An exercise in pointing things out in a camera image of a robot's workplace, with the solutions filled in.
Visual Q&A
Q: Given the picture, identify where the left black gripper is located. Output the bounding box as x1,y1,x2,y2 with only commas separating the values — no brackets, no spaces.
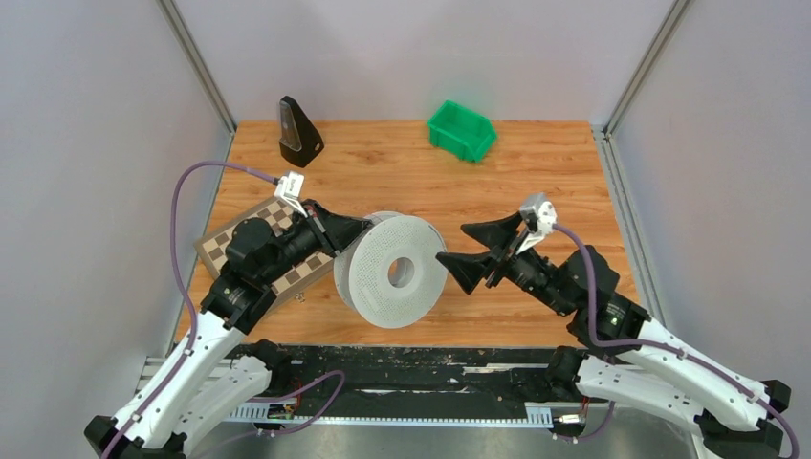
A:
259,198,372,285

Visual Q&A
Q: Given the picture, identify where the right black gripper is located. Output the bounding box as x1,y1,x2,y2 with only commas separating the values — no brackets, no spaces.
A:
434,213,572,317

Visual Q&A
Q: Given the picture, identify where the grey perforated cable spool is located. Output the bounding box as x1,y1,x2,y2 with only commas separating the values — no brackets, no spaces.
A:
333,210,449,329

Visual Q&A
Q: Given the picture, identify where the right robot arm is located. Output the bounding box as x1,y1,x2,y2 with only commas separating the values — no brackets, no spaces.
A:
437,208,800,458

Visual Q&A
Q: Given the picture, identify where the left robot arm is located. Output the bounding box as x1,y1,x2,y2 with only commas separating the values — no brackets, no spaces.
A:
84,199,373,458

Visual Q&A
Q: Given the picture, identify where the black metronome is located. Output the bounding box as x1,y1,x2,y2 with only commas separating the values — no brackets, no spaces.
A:
278,96,325,168

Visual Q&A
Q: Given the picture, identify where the green plastic bin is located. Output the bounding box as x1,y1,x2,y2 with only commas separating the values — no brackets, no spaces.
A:
427,100,498,163

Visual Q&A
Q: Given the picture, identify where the wooden chessboard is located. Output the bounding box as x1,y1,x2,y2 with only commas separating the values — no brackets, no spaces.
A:
192,194,337,299

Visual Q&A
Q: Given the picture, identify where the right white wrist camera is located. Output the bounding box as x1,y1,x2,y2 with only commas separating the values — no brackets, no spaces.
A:
516,192,558,253

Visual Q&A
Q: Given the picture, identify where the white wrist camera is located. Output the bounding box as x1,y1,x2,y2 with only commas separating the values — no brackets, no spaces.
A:
516,192,558,253
274,170,307,217

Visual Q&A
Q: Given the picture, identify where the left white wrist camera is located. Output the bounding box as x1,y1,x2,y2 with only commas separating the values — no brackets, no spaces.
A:
274,170,307,217

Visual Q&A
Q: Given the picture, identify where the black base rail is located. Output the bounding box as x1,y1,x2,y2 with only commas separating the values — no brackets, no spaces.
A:
263,344,583,420

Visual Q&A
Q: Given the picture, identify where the white slotted cable duct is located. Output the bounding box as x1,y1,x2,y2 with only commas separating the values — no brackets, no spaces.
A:
225,404,554,428

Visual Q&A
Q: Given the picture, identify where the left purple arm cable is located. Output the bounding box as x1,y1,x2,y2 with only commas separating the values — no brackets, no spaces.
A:
95,161,281,459

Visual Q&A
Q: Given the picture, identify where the left aluminium frame post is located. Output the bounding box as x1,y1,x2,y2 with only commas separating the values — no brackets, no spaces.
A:
156,0,237,138

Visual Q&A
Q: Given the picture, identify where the aluminium frame post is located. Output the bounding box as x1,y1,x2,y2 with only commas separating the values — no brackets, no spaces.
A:
603,0,693,137
156,0,237,138

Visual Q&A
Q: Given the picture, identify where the right aluminium frame post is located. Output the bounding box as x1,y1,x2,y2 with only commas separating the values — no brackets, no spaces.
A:
603,0,693,137

